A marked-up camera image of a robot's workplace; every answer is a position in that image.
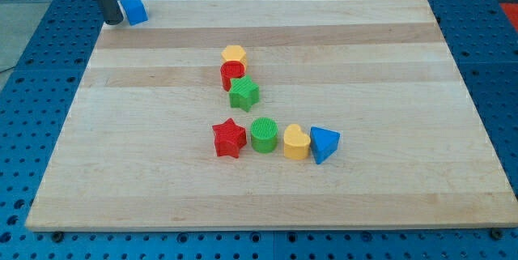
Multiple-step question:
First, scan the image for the green circle block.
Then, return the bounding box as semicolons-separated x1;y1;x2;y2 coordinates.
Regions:
250;117;278;153

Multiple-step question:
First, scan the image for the yellow heart block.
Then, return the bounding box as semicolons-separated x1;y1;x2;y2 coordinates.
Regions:
283;124;311;160

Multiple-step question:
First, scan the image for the green star block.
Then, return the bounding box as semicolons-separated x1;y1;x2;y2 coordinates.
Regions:
228;75;260;112

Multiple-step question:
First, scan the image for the red circle block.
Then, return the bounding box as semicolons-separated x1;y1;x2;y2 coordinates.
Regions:
220;61;245;92

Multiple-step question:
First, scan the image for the blue cube block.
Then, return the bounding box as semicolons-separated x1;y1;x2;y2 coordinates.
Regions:
121;0;148;26

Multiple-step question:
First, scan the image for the yellow hexagon block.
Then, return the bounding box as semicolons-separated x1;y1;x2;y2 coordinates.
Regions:
221;45;248;69

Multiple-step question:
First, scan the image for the red star block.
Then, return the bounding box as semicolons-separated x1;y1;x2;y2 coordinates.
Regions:
212;118;247;158

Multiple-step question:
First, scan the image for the blue triangle block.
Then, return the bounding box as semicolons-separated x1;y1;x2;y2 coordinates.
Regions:
310;126;341;164

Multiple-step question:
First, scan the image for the wooden board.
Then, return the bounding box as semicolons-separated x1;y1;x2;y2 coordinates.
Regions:
25;0;517;232

